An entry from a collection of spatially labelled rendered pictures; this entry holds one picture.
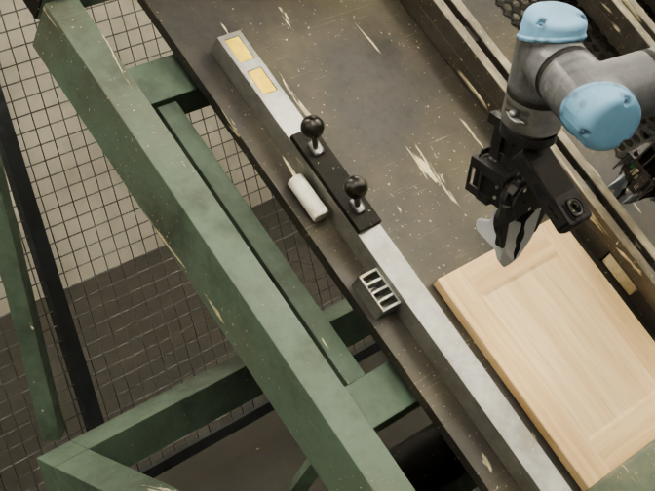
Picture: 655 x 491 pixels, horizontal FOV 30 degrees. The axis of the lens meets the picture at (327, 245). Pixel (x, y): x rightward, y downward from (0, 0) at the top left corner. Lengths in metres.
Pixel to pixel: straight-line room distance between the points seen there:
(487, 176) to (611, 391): 0.66
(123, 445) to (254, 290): 1.10
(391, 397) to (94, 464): 0.98
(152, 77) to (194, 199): 0.31
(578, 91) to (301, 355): 0.66
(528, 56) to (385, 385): 0.70
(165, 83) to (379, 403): 0.65
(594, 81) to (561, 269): 0.85
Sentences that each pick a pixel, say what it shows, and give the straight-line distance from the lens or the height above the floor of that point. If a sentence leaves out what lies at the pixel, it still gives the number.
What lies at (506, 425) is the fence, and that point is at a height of 1.02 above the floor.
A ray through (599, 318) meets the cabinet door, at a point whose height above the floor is 1.06.
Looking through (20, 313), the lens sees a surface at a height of 1.15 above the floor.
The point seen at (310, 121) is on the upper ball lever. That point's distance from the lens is 1.90.
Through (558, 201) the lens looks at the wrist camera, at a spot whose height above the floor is 1.45.
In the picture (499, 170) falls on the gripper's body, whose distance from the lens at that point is 1.53.
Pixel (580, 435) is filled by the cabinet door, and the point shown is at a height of 0.95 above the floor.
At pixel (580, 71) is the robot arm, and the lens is 1.38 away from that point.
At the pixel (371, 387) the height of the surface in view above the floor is 1.11.
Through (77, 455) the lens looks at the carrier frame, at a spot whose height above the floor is 0.79.
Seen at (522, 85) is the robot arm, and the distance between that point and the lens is 1.45.
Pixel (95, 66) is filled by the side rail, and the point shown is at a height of 1.67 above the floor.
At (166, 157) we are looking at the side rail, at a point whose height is 1.52.
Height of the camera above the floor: 1.89
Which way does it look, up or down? 17 degrees down
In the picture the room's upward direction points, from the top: 13 degrees counter-clockwise
